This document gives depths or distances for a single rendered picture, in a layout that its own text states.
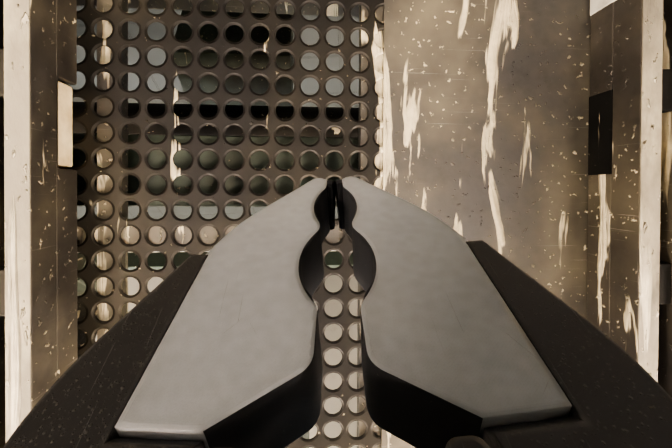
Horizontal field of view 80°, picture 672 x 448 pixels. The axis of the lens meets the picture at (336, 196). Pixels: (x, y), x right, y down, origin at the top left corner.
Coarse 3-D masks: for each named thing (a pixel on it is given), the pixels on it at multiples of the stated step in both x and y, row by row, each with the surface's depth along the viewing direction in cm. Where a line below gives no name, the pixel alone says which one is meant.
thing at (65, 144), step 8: (64, 88) 39; (64, 96) 39; (64, 104) 39; (64, 112) 39; (64, 120) 39; (64, 128) 39; (64, 136) 39; (64, 144) 39; (72, 144) 40; (64, 152) 39; (72, 152) 40; (64, 160) 39; (72, 160) 40
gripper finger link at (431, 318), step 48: (336, 192) 13; (384, 192) 11; (384, 240) 9; (432, 240) 9; (384, 288) 8; (432, 288) 8; (480, 288) 7; (384, 336) 7; (432, 336) 7; (480, 336) 7; (384, 384) 6; (432, 384) 6; (480, 384) 6; (528, 384) 6; (432, 432) 6; (480, 432) 6
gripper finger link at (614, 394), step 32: (480, 256) 8; (512, 288) 7; (544, 288) 7; (544, 320) 7; (576, 320) 7; (544, 352) 6; (576, 352) 6; (608, 352) 6; (576, 384) 6; (608, 384) 6; (640, 384) 6; (576, 416) 5; (608, 416) 5; (640, 416) 5
